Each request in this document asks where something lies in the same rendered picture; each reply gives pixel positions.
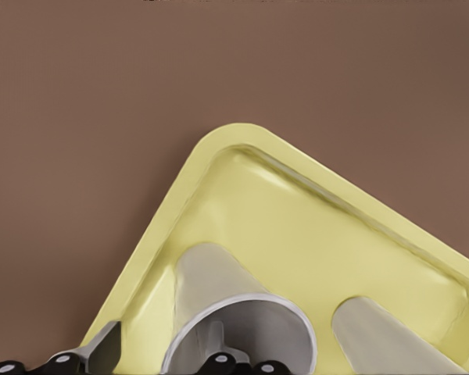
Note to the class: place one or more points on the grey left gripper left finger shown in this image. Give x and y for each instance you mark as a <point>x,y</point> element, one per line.
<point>97,347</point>

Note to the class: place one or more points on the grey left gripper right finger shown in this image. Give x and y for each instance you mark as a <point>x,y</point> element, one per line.
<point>217,353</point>

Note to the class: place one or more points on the pale yellow rectangular tray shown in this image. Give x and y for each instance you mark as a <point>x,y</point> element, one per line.
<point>297,218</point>

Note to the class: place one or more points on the white tapered cup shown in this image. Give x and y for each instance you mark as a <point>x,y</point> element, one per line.
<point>371,336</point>
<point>207,273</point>

